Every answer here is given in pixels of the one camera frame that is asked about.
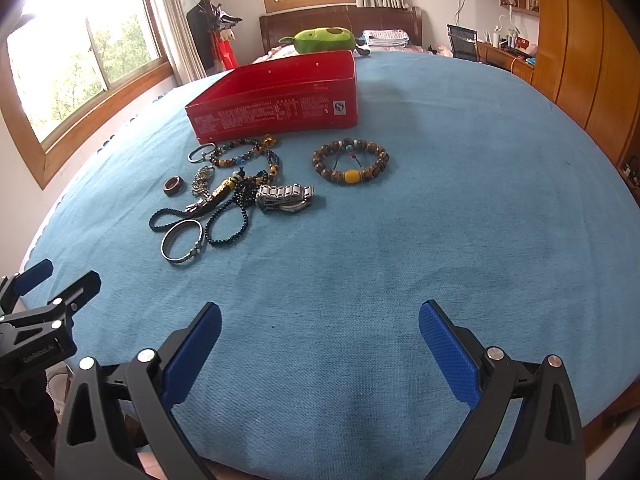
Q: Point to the green avocado plush toy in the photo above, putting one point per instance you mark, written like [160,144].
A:
[324,39]

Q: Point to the wide dark silver bangle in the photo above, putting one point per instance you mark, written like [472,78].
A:
[183,242]

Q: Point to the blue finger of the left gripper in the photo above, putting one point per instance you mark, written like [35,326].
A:
[15,286]
[71,300]

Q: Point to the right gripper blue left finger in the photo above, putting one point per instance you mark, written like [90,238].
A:
[93,442]

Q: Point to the blue bed cover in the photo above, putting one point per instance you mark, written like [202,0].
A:
[495,204]

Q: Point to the wooden framed side window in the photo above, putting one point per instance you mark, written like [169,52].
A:
[68,67]

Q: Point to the thin silver bangle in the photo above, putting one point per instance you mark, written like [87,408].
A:
[201,153]

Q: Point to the wooden desk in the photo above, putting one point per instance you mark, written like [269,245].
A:
[506,61]

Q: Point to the coat rack with clothes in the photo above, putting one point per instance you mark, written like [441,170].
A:
[211,28]

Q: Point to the red tin box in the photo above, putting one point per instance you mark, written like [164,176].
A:
[302,92]

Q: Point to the black desk chair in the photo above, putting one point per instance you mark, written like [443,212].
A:
[463,42]

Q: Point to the wooden wardrobe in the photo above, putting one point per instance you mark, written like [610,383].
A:
[588,65]

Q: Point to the black cord gold pendant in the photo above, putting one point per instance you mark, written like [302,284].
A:
[166,218]

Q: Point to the folded striped blanket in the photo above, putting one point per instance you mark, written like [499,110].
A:
[385,38]

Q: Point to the silver metal wristwatch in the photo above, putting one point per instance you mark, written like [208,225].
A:
[289,198]

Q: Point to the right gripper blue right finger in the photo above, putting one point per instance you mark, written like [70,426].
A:
[546,441]

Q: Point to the dark wooden headboard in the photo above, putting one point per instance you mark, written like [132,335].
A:
[274,26]

